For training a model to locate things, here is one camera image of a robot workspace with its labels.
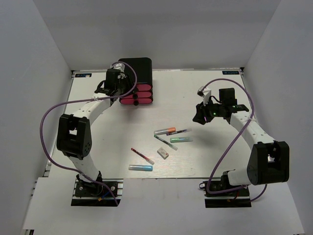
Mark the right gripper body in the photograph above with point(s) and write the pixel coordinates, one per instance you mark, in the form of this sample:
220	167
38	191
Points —
215	110

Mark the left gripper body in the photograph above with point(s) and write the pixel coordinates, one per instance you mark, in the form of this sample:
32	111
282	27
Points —
125	84

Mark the pink drawer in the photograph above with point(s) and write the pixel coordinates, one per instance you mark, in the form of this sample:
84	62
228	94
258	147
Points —
140	94
135	102
144	87

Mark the white eraser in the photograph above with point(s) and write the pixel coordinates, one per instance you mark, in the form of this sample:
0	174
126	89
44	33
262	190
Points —
163	153

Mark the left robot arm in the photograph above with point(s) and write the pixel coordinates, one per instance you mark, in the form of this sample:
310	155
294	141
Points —
74	131

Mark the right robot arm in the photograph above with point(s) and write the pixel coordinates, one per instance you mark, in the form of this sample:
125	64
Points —
269	161

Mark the purple pen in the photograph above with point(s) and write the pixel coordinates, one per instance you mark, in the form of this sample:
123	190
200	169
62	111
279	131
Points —
179	131

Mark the black drawer cabinet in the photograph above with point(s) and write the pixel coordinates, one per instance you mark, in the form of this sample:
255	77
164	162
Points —
143	69

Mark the orange capped marker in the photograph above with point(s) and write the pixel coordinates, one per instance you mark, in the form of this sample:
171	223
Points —
164	131

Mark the green capped marker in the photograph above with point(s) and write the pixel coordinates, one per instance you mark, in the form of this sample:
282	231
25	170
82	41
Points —
180	139

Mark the right blue label sticker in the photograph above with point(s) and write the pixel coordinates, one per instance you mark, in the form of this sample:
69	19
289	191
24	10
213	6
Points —
229	72

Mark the blue label sticker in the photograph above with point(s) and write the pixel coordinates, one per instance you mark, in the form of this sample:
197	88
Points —
229	72
83	75

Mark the left blue label sticker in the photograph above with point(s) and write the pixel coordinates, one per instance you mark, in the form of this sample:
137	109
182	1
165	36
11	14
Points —
83	75

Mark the green pen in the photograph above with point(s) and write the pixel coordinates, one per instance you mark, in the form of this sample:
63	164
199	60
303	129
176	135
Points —
166	142

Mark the red pen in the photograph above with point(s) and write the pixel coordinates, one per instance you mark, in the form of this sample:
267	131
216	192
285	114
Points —
143	156

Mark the blue capped marker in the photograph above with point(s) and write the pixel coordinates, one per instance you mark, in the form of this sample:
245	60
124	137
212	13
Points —
136	167

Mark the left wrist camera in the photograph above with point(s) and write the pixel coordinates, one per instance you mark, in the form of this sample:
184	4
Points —
118	66

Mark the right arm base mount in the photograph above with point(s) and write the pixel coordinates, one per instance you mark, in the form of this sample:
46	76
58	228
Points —
235	199

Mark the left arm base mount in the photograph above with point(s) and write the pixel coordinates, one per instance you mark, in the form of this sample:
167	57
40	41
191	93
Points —
84	195

